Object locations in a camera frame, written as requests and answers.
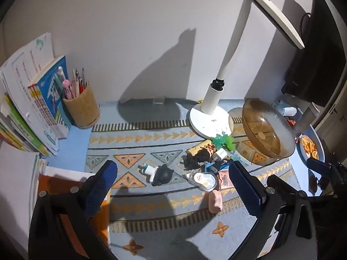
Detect white paper sheet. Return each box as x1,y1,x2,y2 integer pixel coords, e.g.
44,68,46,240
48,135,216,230
0,141,94,250

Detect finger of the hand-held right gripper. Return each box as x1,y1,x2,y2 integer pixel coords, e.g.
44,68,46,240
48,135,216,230
307,158,333,172
309,175,329,192

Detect pink eraser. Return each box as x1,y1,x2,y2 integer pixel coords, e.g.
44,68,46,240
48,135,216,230
209,190,223,213

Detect light blue desk pad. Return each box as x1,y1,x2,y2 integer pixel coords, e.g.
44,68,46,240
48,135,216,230
46,97,330,195

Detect pink small box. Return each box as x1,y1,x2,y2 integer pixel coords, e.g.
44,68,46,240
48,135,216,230
217,170,234,189

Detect black monitor cable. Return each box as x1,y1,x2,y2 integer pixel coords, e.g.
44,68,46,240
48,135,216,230
300,12,312,36

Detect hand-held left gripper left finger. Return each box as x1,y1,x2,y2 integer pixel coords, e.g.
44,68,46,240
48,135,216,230
28,160,118,260

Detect orange box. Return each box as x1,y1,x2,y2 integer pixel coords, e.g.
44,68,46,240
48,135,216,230
37,173,112,252

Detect blue patterned mat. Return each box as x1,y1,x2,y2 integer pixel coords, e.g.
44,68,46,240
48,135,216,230
85,99,301,260

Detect amber ribbed glass bowl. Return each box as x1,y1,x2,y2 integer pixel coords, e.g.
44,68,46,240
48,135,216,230
241,99,296,159

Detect grey blue plate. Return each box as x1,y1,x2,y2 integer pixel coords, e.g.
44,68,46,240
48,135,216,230
295,127,326,162

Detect black monitor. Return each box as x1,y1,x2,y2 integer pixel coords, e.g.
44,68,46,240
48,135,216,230
280,0,347,107

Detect pale yellow rectangular block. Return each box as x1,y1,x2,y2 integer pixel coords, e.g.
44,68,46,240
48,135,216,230
186,140,213,156

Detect green plastic toy plant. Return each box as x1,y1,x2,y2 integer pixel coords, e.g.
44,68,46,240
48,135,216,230
211,131,236,152

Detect black bear figurine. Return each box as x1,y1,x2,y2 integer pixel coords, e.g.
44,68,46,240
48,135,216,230
149,164,174,187

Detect blue tube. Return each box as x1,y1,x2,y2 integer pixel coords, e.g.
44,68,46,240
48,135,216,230
203,160,234,174

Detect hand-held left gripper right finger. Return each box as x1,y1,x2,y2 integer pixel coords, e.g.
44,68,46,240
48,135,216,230
229,160,318,260

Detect bunch of pens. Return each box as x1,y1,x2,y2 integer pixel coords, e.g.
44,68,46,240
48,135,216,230
56,66,89,100

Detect row of books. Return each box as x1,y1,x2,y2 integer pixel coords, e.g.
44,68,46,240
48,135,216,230
0,32,60,156

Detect white small bottle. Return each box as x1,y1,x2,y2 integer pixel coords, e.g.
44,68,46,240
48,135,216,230
139,163,156,178

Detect green spine books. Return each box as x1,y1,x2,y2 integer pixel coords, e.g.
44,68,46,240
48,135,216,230
0,93,51,158

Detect white desk lamp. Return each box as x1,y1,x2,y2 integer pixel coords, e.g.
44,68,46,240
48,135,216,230
189,0,304,138

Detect white wall charger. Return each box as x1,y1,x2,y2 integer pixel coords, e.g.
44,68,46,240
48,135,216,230
211,149,228,164

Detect grey metal cylinder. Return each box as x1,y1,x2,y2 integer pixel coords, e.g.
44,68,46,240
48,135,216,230
293,104,321,137

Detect woven bamboo pen holder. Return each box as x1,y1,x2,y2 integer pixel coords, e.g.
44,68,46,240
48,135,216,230
63,83,101,129

